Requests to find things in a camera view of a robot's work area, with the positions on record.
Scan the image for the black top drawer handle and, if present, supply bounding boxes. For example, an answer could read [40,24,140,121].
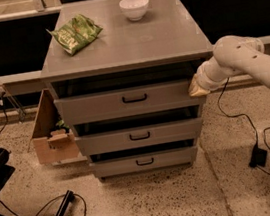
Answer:
[121,93,148,104]

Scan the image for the grey drawer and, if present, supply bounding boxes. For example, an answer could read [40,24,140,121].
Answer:
[89,145,198,178]
[75,118,202,156]
[54,80,206,125]

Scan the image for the white ceramic bowl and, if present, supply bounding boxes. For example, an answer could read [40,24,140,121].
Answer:
[119,0,149,21]

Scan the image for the grey top drawer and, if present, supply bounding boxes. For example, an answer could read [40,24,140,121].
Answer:
[54,80,206,125]

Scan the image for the black power adapter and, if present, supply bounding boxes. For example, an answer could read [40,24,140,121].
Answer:
[249,145,267,168]

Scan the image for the grey middle drawer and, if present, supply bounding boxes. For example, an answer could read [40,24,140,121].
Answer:
[75,118,202,156]

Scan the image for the brown cardboard box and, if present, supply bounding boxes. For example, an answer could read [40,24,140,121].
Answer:
[32,89,80,164]

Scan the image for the black cable right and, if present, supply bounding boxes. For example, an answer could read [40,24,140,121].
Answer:
[213,71,270,185]

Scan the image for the green snack bag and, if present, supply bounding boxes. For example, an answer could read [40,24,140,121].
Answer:
[49,14,103,56]

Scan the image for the grey bottom drawer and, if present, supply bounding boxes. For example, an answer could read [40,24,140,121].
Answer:
[89,145,198,178]

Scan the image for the grey drawer cabinet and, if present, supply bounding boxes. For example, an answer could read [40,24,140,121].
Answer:
[41,0,211,179]

